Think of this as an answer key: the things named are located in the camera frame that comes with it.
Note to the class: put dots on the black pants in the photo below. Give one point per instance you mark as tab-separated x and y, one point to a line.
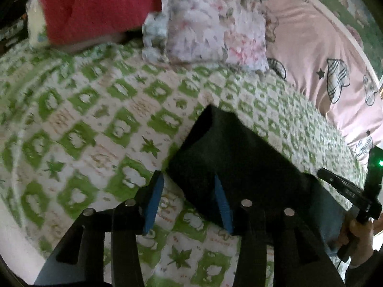
239	161

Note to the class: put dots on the person's right hand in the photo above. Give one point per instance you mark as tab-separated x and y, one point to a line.
359	239

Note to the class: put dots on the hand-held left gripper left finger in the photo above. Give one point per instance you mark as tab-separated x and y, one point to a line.
153	204

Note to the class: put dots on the red blanket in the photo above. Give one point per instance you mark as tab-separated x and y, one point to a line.
95	6

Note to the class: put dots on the green patterned bed sheet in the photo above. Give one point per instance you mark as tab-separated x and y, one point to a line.
98	131

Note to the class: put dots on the white pillow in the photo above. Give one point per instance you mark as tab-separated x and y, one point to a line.
36	27

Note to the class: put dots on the floral quilted cloth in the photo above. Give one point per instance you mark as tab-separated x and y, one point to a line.
206	24

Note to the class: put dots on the pink printed quilt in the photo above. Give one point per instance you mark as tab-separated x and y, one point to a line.
323	53

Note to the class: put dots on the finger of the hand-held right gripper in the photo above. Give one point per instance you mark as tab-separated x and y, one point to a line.
338	184

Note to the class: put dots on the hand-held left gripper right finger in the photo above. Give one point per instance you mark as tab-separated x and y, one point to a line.
222	201

